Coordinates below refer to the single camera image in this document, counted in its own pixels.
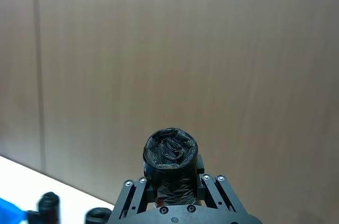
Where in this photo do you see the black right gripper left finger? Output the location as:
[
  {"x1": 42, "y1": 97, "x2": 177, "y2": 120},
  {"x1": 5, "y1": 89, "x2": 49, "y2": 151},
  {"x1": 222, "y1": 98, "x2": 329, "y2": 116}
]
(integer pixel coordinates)
[{"x1": 110, "y1": 177, "x2": 155, "y2": 221}]

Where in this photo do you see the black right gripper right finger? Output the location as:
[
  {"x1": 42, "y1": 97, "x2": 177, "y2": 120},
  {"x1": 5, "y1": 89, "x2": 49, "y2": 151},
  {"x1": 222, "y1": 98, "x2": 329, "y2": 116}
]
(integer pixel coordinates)
[{"x1": 195, "y1": 154, "x2": 248, "y2": 213}]

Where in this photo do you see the black plastic bag roll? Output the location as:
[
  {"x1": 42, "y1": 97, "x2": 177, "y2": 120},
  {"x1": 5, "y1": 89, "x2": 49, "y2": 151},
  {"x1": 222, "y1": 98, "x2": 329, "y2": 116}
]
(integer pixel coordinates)
[
  {"x1": 142, "y1": 128, "x2": 200, "y2": 208},
  {"x1": 84, "y1": 207, "x2": 113, "y2": 224},
  {"x1": 36, "y1": 192, "x2": 61, "y2": 224}
]

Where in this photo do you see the blue plastic object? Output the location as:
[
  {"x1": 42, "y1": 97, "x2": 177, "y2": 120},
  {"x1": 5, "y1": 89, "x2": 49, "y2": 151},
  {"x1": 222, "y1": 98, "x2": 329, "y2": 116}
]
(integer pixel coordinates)
[{"x1": 0, "y1": 196, "x2": 28, "y2": 224}]

